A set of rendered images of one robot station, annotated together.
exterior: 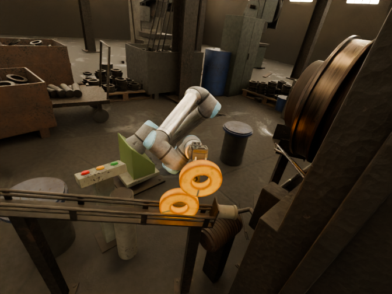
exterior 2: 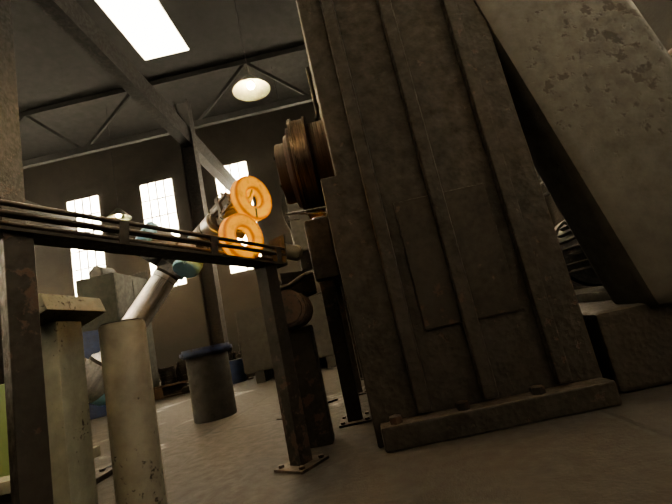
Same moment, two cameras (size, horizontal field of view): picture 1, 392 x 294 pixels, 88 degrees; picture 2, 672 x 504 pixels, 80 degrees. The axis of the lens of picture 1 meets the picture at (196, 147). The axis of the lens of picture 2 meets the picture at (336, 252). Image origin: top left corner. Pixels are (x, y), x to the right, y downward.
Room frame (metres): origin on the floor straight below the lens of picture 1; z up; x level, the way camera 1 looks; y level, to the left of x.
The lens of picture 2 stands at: (-0.53, 0.68, 0.38)
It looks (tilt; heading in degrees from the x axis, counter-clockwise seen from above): 10 degrees up; 316
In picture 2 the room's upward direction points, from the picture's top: 12 degrees counter-clockwise
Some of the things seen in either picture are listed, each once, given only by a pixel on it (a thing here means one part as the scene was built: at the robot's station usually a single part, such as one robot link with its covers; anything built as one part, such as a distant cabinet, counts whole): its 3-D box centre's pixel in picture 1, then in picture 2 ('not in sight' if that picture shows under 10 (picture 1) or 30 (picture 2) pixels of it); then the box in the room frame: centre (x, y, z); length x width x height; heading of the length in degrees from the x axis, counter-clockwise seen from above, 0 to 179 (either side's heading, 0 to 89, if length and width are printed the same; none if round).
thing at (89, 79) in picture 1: (117, 81); not in sight; (3.69, 1.59, 0.22); 1.20 x 0.81 x 0.44; 130
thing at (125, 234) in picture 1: (125, 226); (132, 415); (0.75, 0.35, 0.26); 0.12 x 0.12 x 0.52
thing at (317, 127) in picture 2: (356, 112); (323, 165); (0.73, -0.56, 1.11); 0.47 x 0.10 x 0.47; 135
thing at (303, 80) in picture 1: (308, 97); (286, 174); (0.86, -0.44, 1.11); 0.28 x 0.06 x 0.28; 135
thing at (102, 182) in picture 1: (107, 206); (64, 412); (0.84, 0.50, 0.31); 0.24 x 0.16 x 0.62; 135
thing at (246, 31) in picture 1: (238, 58); (121, 341); (4.77, -0.65, 0.75); 0.70 x 0.48 x 1.50; 135
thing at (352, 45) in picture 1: (332, 105); (306, 169); (0.79, -0.50, 1.11); 0.47 x 0.06 x 0.47; 135
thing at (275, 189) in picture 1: (269, 211); (323, 249); (0.61, -0.35, 0.68); 0.11 x 0.08 x 0.24; 45
